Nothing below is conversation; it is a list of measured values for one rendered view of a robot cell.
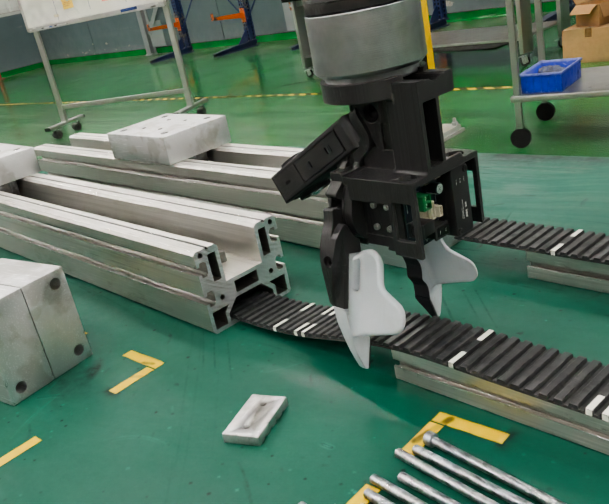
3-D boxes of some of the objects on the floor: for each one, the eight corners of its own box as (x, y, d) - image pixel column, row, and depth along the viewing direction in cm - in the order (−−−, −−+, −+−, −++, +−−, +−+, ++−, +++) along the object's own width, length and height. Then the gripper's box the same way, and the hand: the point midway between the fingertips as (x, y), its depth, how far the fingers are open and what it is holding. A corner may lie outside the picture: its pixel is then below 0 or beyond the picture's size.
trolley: (731, 107, 360) (736, -116, 323) (724, 141, 318) (729, -111, 281) (522, 120, 415) (506, -70, 378) (493, 149, 374) (471, -60, 336)
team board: (47, 142, 665) (-31, -89, 593) (81, 127, 706) (13, -90, 634) (184, 127, 601) (116, -134, 529) (213, 111, 642) (154, -132, 570)
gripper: (355, 101, 40) (408, 413, 48) (498, 44, 49) (523, 319, 56) (258, 101, 47) (319, 377, 54) (399, 50, 55) (434, 297, 63)
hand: (393, 327), depth 57 cm, fingers open, 8 cm apart
